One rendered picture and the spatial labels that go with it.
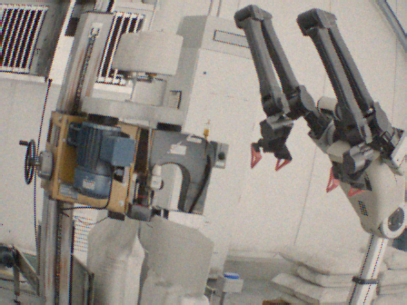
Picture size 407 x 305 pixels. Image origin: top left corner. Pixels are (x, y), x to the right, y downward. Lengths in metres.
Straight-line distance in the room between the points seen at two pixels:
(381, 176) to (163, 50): 0.91
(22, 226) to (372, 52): 4.30
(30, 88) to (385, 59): 4.21
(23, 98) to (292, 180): 3.20
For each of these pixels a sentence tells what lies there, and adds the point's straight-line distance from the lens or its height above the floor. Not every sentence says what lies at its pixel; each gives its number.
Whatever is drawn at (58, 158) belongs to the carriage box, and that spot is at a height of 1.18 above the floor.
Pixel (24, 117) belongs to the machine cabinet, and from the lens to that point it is 6.07.
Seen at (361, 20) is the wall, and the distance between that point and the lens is 8.73.
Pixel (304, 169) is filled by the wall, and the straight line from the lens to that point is 8.38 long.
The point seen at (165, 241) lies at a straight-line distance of 3.21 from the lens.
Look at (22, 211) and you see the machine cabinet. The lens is 6.15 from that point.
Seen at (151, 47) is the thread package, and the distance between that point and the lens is 3.21.
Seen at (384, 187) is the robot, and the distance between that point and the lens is 2.96.
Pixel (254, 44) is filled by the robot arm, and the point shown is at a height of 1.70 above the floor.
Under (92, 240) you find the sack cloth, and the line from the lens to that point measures 3.97.
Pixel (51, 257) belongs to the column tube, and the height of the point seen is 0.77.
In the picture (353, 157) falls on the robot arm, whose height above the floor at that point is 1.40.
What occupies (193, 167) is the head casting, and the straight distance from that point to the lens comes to 3.50.
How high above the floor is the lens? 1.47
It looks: 3 degrees down
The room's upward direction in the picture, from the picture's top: 11 degrees clockwise
